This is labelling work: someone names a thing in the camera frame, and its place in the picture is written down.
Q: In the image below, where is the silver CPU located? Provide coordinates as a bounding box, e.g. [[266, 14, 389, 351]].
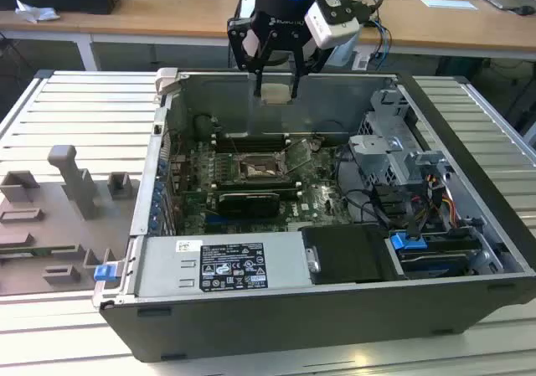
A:
[[260, 83, 293, 106]]

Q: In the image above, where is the blue cable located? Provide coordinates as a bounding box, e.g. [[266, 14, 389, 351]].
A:
[[374, 18, 394, 64]]

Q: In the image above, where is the black open PC case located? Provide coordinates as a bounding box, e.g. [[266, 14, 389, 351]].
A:
[[92, 68, 536, 363]]

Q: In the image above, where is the black rear fan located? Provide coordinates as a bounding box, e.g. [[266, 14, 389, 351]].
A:
[[192, 114, 215, 139]]

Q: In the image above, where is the grey case handle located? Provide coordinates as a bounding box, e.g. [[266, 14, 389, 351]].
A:
[[154, 67, 182, 97]]

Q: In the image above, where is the black hard disk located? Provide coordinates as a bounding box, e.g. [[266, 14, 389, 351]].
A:
[[396, 248, 472, 277]]

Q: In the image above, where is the green motherboard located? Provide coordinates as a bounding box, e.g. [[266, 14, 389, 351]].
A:
[[167, 135, 357, 237]]

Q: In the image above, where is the black RAM slot bank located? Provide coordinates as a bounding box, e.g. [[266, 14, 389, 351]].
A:
[[214, 136, 290, 152], [214, 178, 302, 192]]

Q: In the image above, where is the grey parts rack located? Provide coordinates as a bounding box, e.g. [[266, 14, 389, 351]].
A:
[[0, 144, 142, 297]]

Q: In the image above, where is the CPU socket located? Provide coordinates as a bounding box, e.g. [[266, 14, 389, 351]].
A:
[[237, 152, 290, 183]]

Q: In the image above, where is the yellow red wire bundle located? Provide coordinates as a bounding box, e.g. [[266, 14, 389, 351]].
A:
[[423, 173, 458, 229]]

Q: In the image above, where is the black plastic shroud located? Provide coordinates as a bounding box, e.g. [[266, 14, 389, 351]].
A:
[[300, 224, 398, 286]]

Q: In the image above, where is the white paper sheet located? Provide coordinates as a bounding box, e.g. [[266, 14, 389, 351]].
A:
[[419, 0, 479, 12]]

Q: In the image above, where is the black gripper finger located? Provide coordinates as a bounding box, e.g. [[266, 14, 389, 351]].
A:
[[291, 48, 332, 100], [228, 13, 273, 99]]

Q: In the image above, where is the black disk wire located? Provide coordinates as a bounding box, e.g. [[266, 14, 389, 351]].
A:
[[374, 183, 422, 242]]

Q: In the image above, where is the metal drive cage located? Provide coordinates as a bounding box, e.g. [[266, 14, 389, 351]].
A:
[[348, 89, 456, 187]]

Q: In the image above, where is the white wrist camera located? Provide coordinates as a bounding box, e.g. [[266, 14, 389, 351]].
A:
[[304, 0, 361, 50]]

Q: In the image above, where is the grey power supply unit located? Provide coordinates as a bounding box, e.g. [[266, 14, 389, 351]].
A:
[[134, 229, 314, 298]]

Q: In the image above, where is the wooden desk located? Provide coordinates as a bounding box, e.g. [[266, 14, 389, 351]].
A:
[[0, 0, 536, 72]]

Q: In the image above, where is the crumpled white paper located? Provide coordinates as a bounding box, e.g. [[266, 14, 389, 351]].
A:
[[14, 0, 60, 24]]

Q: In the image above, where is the metal socket cover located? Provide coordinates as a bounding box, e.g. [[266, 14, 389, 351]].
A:
[[283, 139, 314, 175]]

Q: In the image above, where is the black graphics card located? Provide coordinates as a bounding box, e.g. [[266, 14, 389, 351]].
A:
[[217, 190, 281, 221]]

